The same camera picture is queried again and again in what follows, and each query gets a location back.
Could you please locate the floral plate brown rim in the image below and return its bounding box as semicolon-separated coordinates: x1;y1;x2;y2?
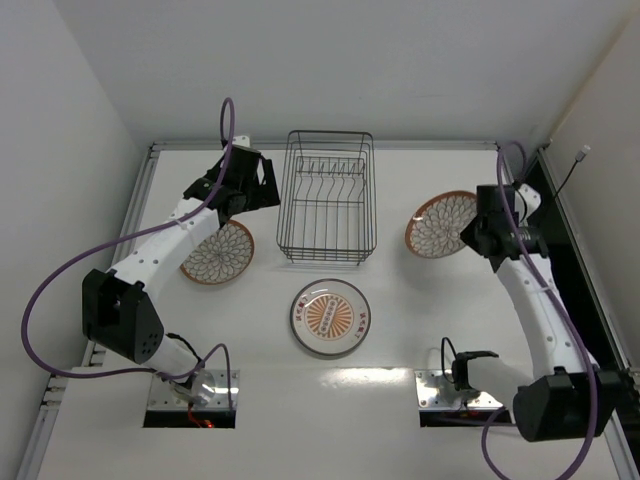
404;190;477;259
180;220;255;286

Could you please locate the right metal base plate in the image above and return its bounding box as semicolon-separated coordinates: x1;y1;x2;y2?
414;369;502;412

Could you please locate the metal base plate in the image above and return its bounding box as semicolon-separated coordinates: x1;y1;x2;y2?
414;369;502;412
146;370;240;412

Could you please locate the grey wire dish rack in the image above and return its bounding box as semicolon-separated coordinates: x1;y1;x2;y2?
276;130;377;265

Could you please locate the aluminium table frame rail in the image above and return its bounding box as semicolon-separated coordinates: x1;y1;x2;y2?
14;141;501;480

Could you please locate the black cable white connector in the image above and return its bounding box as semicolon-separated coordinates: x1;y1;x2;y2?
528;145;591;226

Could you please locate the sunburst plate green rim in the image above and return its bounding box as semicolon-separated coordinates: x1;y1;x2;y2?
289;278;372;358

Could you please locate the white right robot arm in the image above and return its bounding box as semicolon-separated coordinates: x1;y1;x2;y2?
452;185;624;442

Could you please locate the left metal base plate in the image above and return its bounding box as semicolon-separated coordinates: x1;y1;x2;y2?
146;370;240;412

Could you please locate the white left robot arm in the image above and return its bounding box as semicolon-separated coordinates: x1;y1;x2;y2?
82;145;280;402

